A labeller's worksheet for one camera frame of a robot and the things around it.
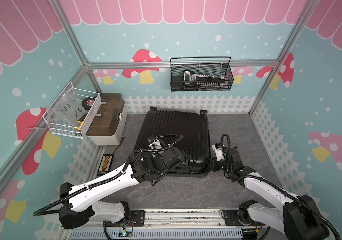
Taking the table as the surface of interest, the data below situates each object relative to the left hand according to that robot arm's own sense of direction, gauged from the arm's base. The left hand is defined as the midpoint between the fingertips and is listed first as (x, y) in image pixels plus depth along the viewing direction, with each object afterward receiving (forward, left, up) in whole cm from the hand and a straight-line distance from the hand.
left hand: (170, 157), depth 69 cm
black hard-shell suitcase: (+19, -10, -3) cm, 22 cm away
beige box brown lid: (+25, +38, -6) cm, 45 cm away
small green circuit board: (-28, +20, -26) cm, 43 cm away
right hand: (+8, -21, -16) cm, 28 cm away
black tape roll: (+27, +45, +9) cm, 54 cm away
